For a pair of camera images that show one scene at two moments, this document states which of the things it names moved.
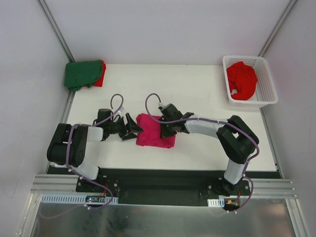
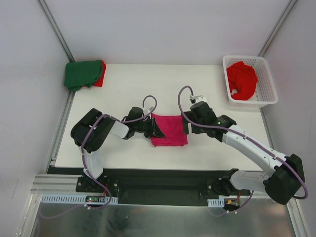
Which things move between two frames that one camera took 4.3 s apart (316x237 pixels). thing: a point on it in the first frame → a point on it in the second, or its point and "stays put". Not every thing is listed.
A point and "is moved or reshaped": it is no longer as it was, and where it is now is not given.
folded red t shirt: x=100 y=82 stays put
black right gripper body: x=166 y=127 → x=185 y=124
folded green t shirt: x=82 y=73 stays put
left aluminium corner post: x=57 y=30 stays put
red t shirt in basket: x=243 y=78 stays put
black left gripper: x=126 y=127 → x=150 y=127
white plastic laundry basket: x=265 y=93 stays put
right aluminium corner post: x=272 y=37 stays put
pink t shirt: x=151 y=137 is moved or reshaped
